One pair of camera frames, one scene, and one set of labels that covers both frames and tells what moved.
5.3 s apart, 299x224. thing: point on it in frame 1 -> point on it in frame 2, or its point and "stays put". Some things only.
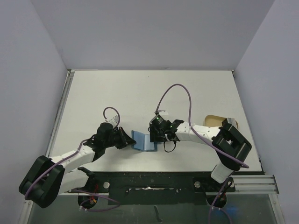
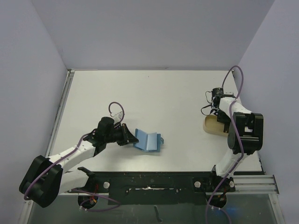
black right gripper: x=153 y=134 -> x=223 y=119
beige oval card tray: x=214 y=120 stays put
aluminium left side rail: x=67 y=86 stays put
